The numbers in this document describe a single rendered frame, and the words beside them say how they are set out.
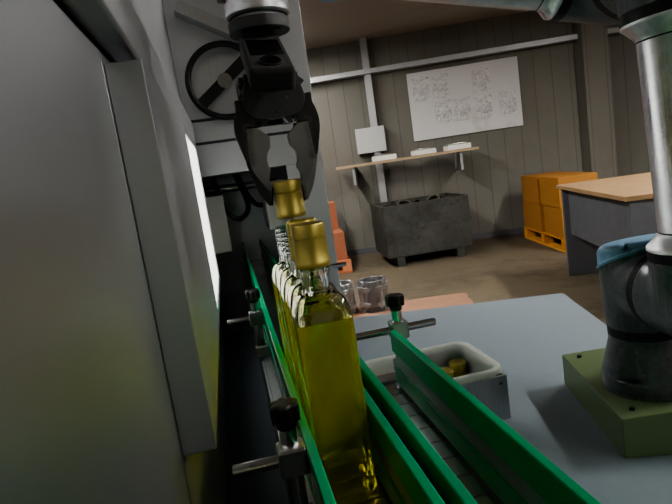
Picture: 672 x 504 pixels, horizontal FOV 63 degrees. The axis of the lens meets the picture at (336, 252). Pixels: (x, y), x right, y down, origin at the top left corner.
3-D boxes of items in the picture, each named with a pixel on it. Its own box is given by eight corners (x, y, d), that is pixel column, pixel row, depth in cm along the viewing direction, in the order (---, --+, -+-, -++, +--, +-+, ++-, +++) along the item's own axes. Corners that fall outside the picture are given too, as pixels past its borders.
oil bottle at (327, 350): (316, 475, 61) (286, 289, 58) (365, 463, 62) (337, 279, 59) (326, 504, 56) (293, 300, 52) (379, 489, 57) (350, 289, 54)
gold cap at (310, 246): (313, 270, 53) (306, 225, 52) (288, 269, 55) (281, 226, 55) (338, 262, 55) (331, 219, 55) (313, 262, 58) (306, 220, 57)
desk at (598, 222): (655, 264, 472) (650, 172, 460) (769, 311, 327) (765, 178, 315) (563, 275, 482) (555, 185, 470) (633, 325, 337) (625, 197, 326)
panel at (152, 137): (208, 282, 136) (182, 143, 131) (220, 279, 137) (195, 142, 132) (183, 457, 49) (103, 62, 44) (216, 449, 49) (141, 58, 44)
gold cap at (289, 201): (275, 217, 67) (269, 181, 66) (303, 212, 68) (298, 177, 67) (279, 220, 64) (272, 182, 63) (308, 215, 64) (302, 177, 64)
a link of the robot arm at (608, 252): (662, 302, 90) (651, 222, 88) (721, 324, 77) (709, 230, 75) (590, 318, 90) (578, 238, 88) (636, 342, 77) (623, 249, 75)
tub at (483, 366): (361, 404, 107) (354, 362, 105) (468, 380, 111) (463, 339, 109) (387, 446, 90) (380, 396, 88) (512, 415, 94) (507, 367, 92)
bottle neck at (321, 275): (300, 289, 57) (293, 243, 56) (328, 284, 57) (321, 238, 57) (305, 294, 54) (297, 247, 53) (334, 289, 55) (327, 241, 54)
